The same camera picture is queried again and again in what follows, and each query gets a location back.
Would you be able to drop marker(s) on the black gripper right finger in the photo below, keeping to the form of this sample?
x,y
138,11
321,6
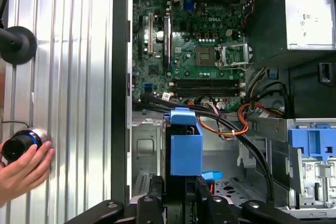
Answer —
x,y
202,200

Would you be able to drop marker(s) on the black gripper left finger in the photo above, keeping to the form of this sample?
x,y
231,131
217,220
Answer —
x,y
157,200

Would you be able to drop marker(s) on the hard disk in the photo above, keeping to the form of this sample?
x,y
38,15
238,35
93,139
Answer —
x,y
186,153

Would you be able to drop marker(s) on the grey metal disk bay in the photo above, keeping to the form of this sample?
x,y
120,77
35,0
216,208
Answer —
x,y
147,150

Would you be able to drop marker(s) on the person's bare hand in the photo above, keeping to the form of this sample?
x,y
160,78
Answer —
x,y
23,176

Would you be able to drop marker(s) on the black RAM slot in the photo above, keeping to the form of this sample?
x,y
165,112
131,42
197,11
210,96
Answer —
x,y
207,82
207,92

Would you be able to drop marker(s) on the grey metal drive cage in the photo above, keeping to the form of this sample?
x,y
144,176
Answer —
x,y
309,182

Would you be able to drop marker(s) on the blue plastic drive latch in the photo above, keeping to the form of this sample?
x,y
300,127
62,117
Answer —
x,y
315,140

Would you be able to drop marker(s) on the black PC case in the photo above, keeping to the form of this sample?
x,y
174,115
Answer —
x,y
119,77

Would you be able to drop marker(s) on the CPU socket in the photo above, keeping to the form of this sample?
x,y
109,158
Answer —
x,y
205,56

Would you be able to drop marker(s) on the metal socket cover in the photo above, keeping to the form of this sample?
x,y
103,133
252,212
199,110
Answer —
x,y
233,46

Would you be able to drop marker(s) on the green motherboard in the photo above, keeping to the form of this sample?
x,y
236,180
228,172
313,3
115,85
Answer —
x,y
181,37

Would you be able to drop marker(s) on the beige expansion slot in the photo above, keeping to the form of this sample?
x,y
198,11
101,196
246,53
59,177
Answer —
x,y
150,35

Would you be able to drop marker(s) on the black round stand base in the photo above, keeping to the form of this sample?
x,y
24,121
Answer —
x,y
18,45

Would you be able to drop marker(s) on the grey power supply unit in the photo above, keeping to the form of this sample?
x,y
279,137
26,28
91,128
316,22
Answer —
x,y
309,11

